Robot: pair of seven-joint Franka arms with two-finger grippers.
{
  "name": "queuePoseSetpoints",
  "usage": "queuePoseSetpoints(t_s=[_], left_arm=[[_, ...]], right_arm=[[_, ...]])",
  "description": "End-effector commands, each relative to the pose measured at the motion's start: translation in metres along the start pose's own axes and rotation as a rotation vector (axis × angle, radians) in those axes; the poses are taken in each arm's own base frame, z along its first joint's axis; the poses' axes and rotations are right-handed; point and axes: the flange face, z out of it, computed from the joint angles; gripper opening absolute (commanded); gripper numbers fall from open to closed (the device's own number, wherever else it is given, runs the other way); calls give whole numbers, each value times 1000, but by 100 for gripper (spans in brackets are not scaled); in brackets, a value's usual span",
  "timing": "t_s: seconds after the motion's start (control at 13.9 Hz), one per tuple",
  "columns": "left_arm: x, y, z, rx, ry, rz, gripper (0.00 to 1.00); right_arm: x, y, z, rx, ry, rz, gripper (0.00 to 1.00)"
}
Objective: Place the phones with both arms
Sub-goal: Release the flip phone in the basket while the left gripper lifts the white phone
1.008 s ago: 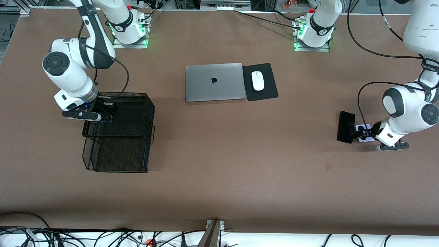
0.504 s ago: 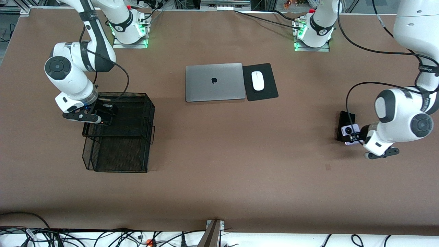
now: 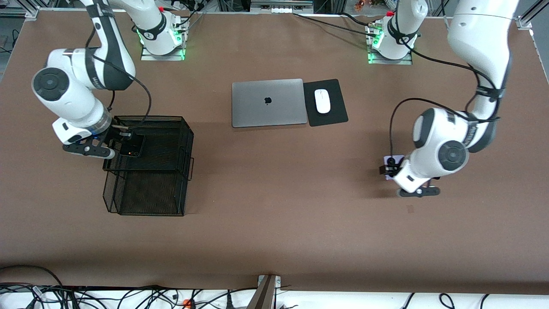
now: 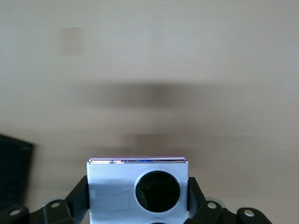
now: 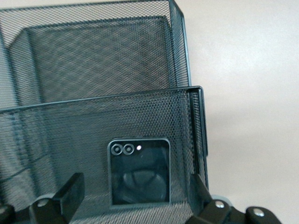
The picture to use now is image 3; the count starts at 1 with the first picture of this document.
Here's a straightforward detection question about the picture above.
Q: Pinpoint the lilac flip phone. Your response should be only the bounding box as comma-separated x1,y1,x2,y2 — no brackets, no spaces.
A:
384,154,406,181

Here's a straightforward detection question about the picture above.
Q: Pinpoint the small black flip phone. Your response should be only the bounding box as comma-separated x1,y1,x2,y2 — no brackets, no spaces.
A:
121,131,146,158

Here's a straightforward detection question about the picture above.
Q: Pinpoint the black mouse pad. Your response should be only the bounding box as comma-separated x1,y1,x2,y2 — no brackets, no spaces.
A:
303,79,349,127

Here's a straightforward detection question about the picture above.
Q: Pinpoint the white computer mouse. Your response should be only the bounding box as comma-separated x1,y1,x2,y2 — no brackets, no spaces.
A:
314,89,331,114

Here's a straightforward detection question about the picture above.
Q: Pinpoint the silver closed laptop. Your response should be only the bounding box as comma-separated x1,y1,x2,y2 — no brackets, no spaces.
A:
232,78,308,128

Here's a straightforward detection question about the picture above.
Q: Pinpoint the grey power strip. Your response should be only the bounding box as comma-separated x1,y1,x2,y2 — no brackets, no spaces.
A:
250,0,314,13

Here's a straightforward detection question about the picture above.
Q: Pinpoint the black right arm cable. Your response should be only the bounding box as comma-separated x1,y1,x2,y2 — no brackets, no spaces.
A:
86,26,152,131

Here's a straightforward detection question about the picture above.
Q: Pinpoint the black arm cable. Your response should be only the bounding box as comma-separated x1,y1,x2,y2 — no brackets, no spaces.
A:
86,26,152,131
388,41,502,161

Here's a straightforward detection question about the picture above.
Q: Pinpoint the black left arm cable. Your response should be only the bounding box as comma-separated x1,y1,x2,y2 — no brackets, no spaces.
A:
388,41,502,161

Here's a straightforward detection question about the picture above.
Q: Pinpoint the black wire mesh basket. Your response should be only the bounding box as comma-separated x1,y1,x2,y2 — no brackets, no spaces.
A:
102,115,195,216

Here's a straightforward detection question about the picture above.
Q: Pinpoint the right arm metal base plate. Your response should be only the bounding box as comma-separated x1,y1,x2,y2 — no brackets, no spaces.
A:
141,42,186,61

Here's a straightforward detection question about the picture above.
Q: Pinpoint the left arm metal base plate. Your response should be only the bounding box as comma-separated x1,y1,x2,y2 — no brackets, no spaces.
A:
368,51,413,66

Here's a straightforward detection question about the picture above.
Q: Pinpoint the short black table cable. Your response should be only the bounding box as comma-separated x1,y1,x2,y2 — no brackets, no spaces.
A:
341,12,374,26

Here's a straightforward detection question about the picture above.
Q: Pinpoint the aluminium frame profile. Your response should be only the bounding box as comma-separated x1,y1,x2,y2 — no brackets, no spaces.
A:
0,6,40,18
516,0,549,30

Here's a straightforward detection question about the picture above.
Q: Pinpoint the thick black looped cable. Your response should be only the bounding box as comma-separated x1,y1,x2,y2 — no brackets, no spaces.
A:
0,265,65,309

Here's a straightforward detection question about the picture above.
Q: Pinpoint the long black table cable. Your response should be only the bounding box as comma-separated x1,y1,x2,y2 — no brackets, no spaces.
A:
293,12,374,36

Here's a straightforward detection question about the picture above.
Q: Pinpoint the grey metal camera bracket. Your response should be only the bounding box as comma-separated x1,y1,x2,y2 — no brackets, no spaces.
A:
246,274,282,309

